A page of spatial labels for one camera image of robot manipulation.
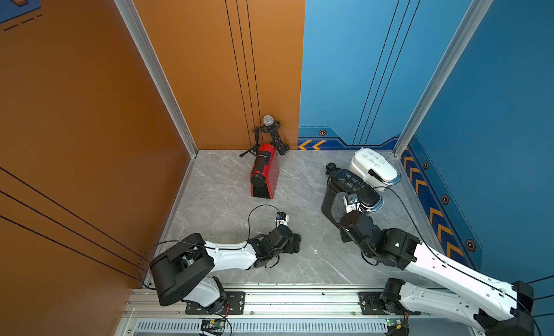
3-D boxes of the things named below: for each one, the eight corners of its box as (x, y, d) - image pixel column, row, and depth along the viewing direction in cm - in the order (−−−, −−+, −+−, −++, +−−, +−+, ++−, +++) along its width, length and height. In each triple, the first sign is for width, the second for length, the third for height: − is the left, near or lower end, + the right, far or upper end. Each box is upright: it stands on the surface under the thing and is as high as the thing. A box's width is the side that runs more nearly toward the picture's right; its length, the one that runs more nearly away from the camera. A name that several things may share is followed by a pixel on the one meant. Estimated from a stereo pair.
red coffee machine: (252, 200, 103) (247, 174, 87) (266, 161, 119) (263, 133, 103) (271, 203, 101) (268, 177, 86) (282, 163, 117) (282, 136, 102)
